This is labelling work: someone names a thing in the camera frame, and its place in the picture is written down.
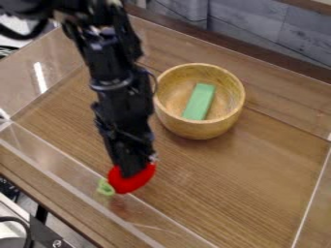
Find green rectangular block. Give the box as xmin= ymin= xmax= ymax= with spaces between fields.
xmin=181 ymin=83 xmax=216 ymax=121

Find black metal table bracket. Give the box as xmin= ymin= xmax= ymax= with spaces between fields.
xmin=29 ymin=216 xmax=75 ymax=248

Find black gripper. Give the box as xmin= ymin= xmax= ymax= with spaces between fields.
xmin=89 ymin=85 xmax=159 ymax=179

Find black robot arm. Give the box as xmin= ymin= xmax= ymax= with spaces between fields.
xmin=0 ymin=0 xmax=155 ymax=178

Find wooden bowl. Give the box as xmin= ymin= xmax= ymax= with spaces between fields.
xmin=153 ymin=63 xmax=245 ymax=140

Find black cable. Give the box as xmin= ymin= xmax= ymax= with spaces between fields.
xmin=0 ymin=216 xmax=33 ymax=248

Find clear acrylic tray wall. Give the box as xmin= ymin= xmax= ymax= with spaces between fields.
xmin=0 ymin=19 xmax=331 ymax=248

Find red plush strawberry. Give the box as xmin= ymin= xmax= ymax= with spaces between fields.
xmin=96 ymin=163 xmax=156 ymax=197

